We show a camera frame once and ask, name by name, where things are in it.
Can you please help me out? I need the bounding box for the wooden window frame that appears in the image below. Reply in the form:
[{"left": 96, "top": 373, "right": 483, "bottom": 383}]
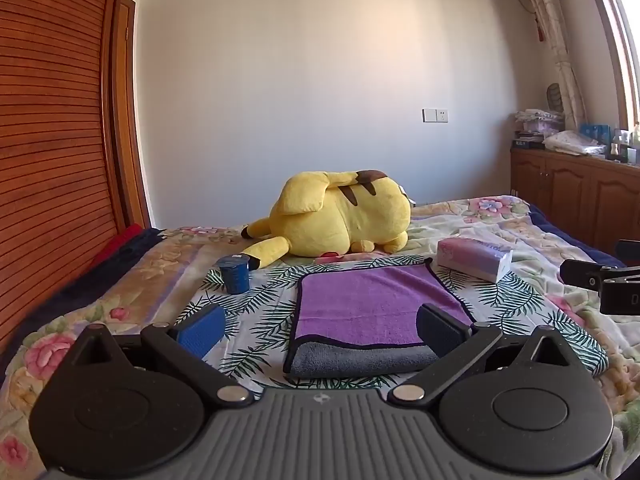
[{"left": 582, "top": 0, "right": 640, "bottom": 132}]

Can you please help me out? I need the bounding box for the pink tissue pack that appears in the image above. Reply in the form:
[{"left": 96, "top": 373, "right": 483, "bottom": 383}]
[{"left": 437, "top": 238, "right": 514, "bottom": 283}]

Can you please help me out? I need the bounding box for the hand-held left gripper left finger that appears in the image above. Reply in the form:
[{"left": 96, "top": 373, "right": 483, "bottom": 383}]
[{"left": 65, "top": 304, "right": 254, "bottom": 406}]

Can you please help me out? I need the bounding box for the white plastic bag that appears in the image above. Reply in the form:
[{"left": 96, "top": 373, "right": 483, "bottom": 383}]
[{"left": 542, "top": 129, "right": 607, "bottom": 156}]

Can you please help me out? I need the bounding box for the stack of folded linens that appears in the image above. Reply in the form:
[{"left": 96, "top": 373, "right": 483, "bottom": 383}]
[{"left": 513, "top": 108, "right": 566, "bottom": 150}]

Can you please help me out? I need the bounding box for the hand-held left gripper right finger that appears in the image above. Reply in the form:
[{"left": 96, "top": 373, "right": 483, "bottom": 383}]
[{"left": 387, "top": 304, "right": 577, "bottom": 406}]

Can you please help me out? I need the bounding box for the patterned beige curtain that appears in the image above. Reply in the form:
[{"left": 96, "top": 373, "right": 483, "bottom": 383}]
[{"left": 509, "top": 0, "right": 589, "bottom": 134}]

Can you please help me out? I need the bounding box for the red cloth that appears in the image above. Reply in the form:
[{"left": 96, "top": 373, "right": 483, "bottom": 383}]
[{"left": 92, "top": 223, "right": 144, "bottom": 267}]

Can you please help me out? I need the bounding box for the purple and grey towel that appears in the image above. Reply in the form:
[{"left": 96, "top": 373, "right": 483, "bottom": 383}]
[{"left": 283, "top": 257, "right": 476, "bottom": 380}]

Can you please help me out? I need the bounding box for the blue plastic cup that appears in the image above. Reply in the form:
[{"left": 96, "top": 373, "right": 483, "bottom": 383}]
[{"left": 215, "top": 254, "right": 251, "bottom": 295}]

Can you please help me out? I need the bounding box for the yellow plush toy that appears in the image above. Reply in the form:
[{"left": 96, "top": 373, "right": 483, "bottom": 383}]
[{"left": 241, "top": 169, "right": 413, "bottom": 269}]

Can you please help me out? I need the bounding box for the wooden cabinet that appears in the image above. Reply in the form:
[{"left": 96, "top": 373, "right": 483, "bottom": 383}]
[{"left": 509, "top": 147, "right": 640, "bottom": 267}]

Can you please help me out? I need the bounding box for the wooden door frame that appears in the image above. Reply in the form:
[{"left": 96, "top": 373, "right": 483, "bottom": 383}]
[{"left": 102, "top": 0, "right": 154, "bottom": 232}]

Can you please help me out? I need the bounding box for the dark small bottle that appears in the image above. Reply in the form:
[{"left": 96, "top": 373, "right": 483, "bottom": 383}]
[{"left": 607, "top": 129, "right": 631, "bottom": 162}]

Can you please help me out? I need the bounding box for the leaf print cloth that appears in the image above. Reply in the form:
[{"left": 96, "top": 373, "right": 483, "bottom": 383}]
[{"left": 172, "top": 254, "right": 609, "bottom": 392}]

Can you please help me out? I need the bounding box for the blue box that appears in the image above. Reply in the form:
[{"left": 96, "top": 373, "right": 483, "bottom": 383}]
[{"left": 579, "top": 123, "right": 612, "bottom": 146}]

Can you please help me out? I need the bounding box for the slatted wooden wardrobe door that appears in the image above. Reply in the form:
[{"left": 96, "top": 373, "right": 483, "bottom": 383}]
[{"left": 0, "top": 0, "right": 127, "bottom": 347}]

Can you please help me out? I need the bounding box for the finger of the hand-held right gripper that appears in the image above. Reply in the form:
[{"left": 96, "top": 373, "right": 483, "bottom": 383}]
[
  {"left": 615, "top": 239, "right": 640, "bottom": 267},
  {"left": 559, "top": 258, "right": 640, "bottom": 291}
]

